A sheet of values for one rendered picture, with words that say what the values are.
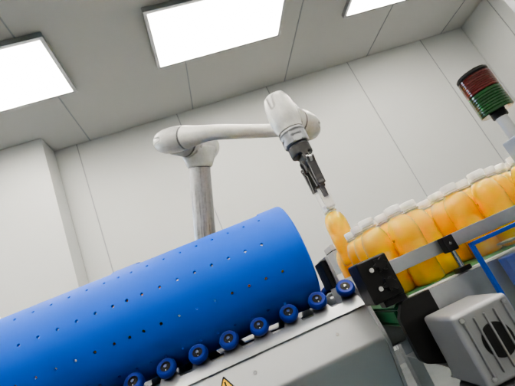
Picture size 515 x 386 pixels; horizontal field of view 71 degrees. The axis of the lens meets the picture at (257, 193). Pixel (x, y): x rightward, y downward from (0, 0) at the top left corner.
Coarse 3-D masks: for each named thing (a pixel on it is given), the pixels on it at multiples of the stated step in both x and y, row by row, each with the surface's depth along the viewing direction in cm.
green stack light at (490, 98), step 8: (488, 88) 72; (496, 88) 71; (480, 96) 72; (488, 96) 72; (496, 96) 71; (504, 96) 71; (472, 104) 75; (480, 104) 73; (488, 104) 72; (496, 104) 71; (504, 104) 70; (512, 104) 72; (480, 112) 73; (488, 112) 72
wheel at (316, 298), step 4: (316, 292) 87; (320, 292) 86; (312, 296) 86; (316, 296) 86; (320, 296) 85; (324, 296) 85; (308, 300) 85; (312, 300) 85; (316, 300) 85; (320, 300) 84; (324, 300) 84; (312, 304) 84; (316, 304) 84; (320, 304) 84; (324, 304) 84; (312, 308) 85; (316, 308) 84; (320, 308) 84
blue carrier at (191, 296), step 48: (240, 240) 88; (288, 240) 86; (96, 288) 86; (144, 288) 83; (192, 288) 82; (240, 288) 83; (288, 288) 85; (0, 336) 80; (48, 336) 79; (96, 336) 79; (144, 336) 80; (192, 336) 82; (240, 336) 88; (0, 384) 75; (48, 384) 77; (96, 384) 79
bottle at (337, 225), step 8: (328, 216) 111; (336, 216) 110; (344, 216) 111; (328, 224) 110; (336, 224) 109; (344, 224) 109; (328, 232) 112; (336, 232) 108; (344, 232) 108; (336, 240) 108; (344, 240) 107; (336, 248) 109; (344, 248) 107; (344, 256) 107; (344, 264) 108
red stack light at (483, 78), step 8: (480, 72) 73; (488, 72) 73; (464, 80) 74; (472, 80) 73; (480, 80) 72; (488, 80) 72; (496, 80) 72; (464, 88) 75; (472, 88) 73; (480, 88) 72; (464, 96) 76; (472, 96) 74
